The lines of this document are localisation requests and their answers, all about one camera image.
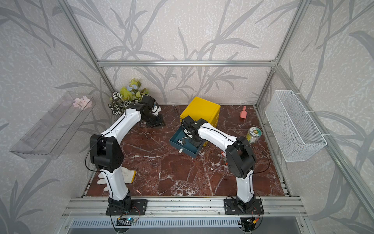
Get teal drawer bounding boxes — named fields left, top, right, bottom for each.
left=169, top=125, right=204, bottom=159

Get yellow drawer cabinet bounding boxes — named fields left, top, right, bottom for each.
left=181, top=97, right=225, bottom=149

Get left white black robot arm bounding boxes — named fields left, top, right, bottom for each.
left=90, top=99, right=163, bottom=207

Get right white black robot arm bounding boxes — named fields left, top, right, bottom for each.
left=181, top=116, right=257, bottom=206

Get artificial potted plant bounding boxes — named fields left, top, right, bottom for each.
left=108, top=79, right=150, bottom=116

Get pink plastic scoop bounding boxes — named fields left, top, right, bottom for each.
left=240, top=106, right=247, bottom=120

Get white work glove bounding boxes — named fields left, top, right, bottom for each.
left=97, top=167, right=136, bottom=191

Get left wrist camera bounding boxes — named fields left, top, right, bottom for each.
left=152, top=104, right=161, bottom=116

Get aluminium frame crossbar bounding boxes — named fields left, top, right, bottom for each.
left=97, top=60, right=276, bottom=67

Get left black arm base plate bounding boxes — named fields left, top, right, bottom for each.
left=106, top=198, right=148, bottom=216

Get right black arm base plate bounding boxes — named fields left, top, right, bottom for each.
left=224, top=197, right=264, bottom=215

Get clear acrylic wall shelf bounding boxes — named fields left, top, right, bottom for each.
left=10, top=92, right=96, bottom=160

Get white wire basket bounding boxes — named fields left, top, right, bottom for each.
left=265, top=90, right=327, bottom=162

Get aluminium front rail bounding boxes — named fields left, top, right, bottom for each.
left=62, top=196, right=307, bottom=218

